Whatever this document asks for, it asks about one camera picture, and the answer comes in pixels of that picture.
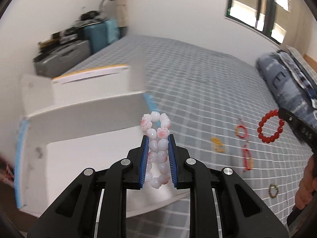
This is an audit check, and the red bead bracelet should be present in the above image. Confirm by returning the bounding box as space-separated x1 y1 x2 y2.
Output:
256 108 286 144

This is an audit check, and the wooden jade bead bracelet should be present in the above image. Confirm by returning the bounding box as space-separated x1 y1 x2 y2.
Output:
267 183 280 199

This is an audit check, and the red braided bracelet gold charm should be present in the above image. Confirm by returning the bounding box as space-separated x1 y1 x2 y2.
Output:
242 144 254 172

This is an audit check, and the white pink bead bracelet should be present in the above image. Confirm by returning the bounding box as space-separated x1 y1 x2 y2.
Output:
140 111 172 189

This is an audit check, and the person right hand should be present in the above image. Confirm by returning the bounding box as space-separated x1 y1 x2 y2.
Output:
295 155 316 209

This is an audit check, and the patterned pillow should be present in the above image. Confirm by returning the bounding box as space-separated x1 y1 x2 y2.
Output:
278 51 316 108

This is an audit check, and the blue folded duvet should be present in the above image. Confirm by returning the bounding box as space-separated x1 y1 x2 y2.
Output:
256 51 316 128

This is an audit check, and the grey checked pillow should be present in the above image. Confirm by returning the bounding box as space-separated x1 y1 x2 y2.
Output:
286 46 316 83

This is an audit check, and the wooden headboard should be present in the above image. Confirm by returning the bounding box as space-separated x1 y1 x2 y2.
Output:
304 54 317 72

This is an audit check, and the grey checked bed sheet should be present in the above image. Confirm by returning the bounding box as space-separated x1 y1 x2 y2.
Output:
53 34 310 238

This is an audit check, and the dark framed window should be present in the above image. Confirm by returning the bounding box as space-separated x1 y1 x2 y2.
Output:
226 0 292 44

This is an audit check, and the grey storage case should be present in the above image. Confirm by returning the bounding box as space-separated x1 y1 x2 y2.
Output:
33 40 91 79

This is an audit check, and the teal suitcase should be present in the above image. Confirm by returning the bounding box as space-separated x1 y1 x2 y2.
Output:
83 19 120 54

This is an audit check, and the beige curtain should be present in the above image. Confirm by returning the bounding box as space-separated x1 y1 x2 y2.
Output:
116 0 127 27

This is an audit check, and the red cord bracelet gold tube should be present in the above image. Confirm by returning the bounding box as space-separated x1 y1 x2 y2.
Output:
235 119 249 142

